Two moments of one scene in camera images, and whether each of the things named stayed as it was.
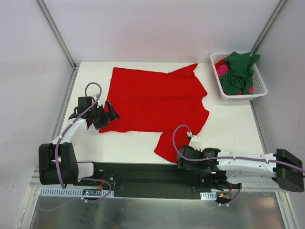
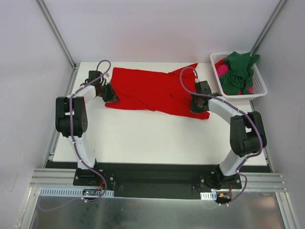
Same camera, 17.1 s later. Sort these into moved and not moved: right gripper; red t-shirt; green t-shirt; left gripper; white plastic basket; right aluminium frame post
Moved: right gripper; left gripper; red t-shirt
Not moved: green t-shirt; white plastic basket; right aluminium frame post
